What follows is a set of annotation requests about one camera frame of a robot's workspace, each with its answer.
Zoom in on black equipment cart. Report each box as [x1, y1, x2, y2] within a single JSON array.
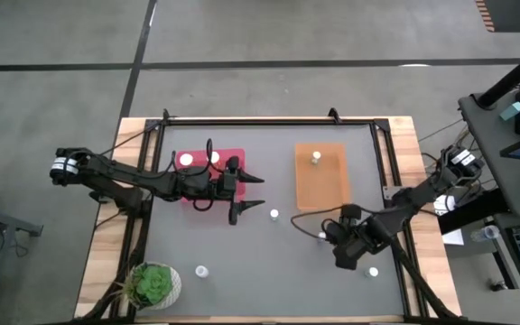
[[438, 88, 520, 325]]

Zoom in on pink translucent plastic bin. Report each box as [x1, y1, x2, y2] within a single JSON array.
[[174, 147, 246, 203]]

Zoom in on green succulent in white pot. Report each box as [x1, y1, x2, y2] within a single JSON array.
[[114, 261, 183, 311]]

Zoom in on black diagonal pole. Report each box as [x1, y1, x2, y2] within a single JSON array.
[[475, 42, 520, 109]]

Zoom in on teal small box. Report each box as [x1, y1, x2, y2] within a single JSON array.
[[499, 101, 520, 122]]

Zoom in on orange translucent plastic bin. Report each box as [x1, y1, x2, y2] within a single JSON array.
[[294, 143, 353, 212]]

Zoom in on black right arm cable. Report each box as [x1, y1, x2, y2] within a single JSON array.
[[290, 205, 348, 242]]

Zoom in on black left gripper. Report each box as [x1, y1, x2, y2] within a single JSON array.
[[217, 156, 265, 226]]

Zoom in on white paper sheet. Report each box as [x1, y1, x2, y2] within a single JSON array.
[[440, 227, 465, 247]]

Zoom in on black aluminium table frame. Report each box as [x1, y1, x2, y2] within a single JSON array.
[[77, 107, 462, 324]]

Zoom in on dark mat with brick border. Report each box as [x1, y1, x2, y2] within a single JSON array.
[[474, 0, 520, 33]]

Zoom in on white power adapter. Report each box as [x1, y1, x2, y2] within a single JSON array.
[[433, 194, 456, 217]]

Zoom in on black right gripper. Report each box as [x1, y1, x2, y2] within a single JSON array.
[[322, 215, 390, 271]]

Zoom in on clear water bottle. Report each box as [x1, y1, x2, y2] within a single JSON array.
[[469, 224, 501, 243]]

